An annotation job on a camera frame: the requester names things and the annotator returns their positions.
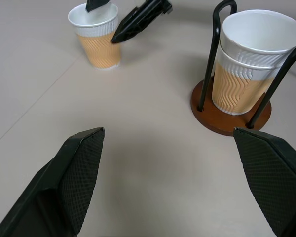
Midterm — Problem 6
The orange white ribbed paper cup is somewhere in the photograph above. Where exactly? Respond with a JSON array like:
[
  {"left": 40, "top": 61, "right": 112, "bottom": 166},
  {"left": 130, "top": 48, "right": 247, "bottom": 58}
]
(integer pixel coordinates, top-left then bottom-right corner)
[
  {"left": 219, "top": 10, "right": 296, "bottom": 69},
  {"left": 211, "top": 40, "right": 287, "bottom": 116},
  {"left": 68, "top": 2, "right": 122, "bottom": 70}
]

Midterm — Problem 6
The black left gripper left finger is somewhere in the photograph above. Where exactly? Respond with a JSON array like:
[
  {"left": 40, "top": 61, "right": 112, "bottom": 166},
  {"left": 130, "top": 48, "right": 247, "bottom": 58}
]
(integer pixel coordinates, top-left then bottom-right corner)
[{"left": 0, "top": 127, "right": 106, "bottom": 237}]

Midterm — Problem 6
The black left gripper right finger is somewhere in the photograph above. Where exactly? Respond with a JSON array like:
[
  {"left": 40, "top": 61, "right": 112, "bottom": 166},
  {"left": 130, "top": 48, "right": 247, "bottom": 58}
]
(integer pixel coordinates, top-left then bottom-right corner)
[{"left": 232, "top": 127, "right": 296, "bottom": 237}]

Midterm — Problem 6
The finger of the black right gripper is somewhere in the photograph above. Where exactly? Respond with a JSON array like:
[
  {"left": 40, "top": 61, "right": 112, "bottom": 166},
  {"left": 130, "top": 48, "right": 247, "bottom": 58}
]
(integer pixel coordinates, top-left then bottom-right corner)
[
  {"left": 85, "top": 0, "right": 110, "bottom": 12},
  {"left": 111, "top": 0, "right": 174, "bottom": 45}
]

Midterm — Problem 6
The black wire wooden-base cup holder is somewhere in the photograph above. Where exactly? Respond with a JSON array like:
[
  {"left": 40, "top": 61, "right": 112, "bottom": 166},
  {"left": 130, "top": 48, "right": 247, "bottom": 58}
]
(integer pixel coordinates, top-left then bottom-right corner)
[{"left": 191, "top": 0, "right": 296, "bottom": 136}]

